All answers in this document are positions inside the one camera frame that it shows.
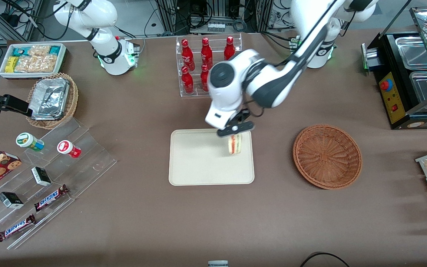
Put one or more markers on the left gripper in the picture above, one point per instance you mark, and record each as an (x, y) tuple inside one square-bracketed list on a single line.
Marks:
[(243, 116)]

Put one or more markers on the plastic-wrapped layered sandwich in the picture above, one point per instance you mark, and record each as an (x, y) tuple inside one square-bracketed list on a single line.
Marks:
[(234, 146)]

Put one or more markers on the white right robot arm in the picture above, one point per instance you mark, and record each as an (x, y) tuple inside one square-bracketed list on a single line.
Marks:
[(111, 52)]

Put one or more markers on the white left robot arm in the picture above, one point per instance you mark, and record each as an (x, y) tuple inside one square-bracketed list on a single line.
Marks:
[(272, 85)]

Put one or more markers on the cream plastic tray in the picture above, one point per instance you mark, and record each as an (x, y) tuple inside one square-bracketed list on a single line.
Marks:
[(198, 159)]

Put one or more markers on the light oval wicker basket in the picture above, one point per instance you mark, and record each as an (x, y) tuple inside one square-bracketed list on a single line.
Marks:
[(72, 100)]

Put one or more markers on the round brown wicker basket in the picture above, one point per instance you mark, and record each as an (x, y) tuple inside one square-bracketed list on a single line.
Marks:
[(326, 157)]

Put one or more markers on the aluminium foil container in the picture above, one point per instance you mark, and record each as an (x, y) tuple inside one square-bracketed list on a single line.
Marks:
[(48, 98)]

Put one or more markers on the white rectangular snack bin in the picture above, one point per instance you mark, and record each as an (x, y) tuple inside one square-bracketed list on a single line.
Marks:
[(4, 74)]

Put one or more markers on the green lid snack cup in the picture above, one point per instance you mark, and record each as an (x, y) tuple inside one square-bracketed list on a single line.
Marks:
[(28, 141)]

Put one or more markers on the yellow snack pack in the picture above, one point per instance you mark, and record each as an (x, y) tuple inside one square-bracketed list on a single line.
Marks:
[(11, 64)]

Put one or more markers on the large rice cracker bag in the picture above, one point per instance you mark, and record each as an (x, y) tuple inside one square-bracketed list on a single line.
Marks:
[(35, 63)]

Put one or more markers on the clear acrylic bottle rack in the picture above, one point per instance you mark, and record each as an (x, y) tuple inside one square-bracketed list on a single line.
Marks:
[(197, 93)]

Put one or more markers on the teal snack pack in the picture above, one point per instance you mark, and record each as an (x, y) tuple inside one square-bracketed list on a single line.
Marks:
[(20, 51), (55, 50)]

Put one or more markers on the small rice cracker bag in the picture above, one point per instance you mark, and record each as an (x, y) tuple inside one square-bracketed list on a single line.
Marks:
[(38, 50)]

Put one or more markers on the red cola bottle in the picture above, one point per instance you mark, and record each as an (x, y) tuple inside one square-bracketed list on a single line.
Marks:
[(187, 55), (206, 55), (204, 79), (229, 52), (188, 83)]

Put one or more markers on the red lid snack cup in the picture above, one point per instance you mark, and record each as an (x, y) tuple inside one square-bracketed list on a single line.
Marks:
[(67, 148)]

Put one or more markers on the small black carton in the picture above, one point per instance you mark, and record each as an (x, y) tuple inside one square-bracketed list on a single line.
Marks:
[(10, 200), (41, 176)]

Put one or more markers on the clear acrylic stepped stand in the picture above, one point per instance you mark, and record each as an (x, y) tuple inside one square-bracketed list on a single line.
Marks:
[(87, 163)]

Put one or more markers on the Snickers chocolate bar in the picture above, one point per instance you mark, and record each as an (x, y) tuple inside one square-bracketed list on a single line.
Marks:
[(50, 198), (16, 228)]

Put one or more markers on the grey power strip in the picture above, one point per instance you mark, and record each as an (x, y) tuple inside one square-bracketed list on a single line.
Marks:
[(216, 27)]

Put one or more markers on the small grey device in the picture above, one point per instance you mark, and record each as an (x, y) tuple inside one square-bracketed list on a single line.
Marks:
[(218, 264)]

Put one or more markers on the red emergency stop button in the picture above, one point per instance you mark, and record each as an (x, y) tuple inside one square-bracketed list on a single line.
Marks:
[(386, 85)]

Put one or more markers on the black yellow food warmer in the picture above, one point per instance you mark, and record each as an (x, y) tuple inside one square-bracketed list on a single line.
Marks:
[(393, 100)]

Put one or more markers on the aluminium frame rack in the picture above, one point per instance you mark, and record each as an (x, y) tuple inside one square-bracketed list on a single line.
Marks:
[(9, 22)]

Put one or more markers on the red rocker switch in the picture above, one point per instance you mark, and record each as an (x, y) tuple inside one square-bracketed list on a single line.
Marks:
[(395, 108)]

